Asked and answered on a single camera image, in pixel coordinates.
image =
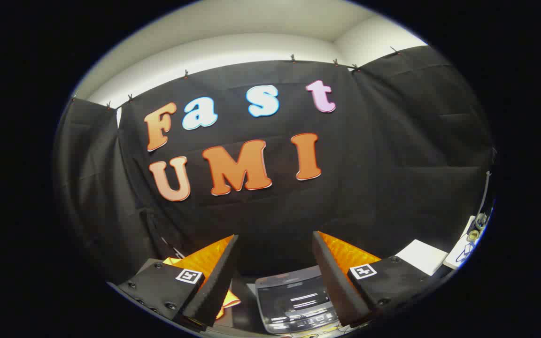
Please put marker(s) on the orange shirt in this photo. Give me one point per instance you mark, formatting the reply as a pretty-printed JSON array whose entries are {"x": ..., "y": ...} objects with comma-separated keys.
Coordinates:
[{"x": 229, "y": 300}]

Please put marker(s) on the white card with blue print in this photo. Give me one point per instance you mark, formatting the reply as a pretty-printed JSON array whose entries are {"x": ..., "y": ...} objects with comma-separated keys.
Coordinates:
[{"x": 460, "y": 253}]

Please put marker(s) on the row of small backdrop clips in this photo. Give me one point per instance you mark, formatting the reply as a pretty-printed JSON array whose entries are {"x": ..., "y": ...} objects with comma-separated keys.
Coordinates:
[{"x": 292, "y": 58}]

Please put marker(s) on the black backdrop cloth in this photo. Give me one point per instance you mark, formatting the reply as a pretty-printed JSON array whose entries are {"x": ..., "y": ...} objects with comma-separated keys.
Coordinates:
[{"x": 392, "y": 155}]

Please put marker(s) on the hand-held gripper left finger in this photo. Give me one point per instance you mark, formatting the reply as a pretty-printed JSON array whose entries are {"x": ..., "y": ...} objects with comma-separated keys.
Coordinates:
[{"x": 219, "y": 277}]

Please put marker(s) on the white paper sheet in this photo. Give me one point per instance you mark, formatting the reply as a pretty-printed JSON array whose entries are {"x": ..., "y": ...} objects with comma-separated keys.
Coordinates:
[{"x": 421, "y": 257}]

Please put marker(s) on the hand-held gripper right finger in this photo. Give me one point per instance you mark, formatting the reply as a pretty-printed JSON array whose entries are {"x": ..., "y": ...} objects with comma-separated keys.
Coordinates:
[{"x": 331, "y": 277}]

